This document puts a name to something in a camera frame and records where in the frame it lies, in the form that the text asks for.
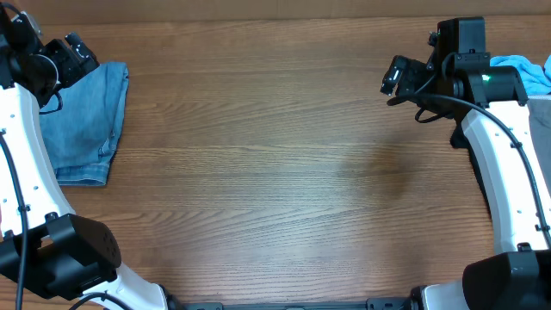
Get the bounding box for grey trousers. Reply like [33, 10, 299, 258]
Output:
[528, 95, 551, 191]

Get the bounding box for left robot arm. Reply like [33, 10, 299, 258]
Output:
[1, 3, 180, 309]

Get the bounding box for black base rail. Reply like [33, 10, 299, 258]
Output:
[183, 297, 420, 310]

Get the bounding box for black garment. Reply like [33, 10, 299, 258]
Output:
[449, 125, 490, 211]

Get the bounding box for light blue denim jeans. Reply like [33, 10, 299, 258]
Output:
[40, 62, 129, 186]

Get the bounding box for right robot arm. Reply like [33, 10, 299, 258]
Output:
[367, 17, 550, 309]

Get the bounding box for light blue cloth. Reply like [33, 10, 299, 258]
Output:
[490, 55, 550, 96]

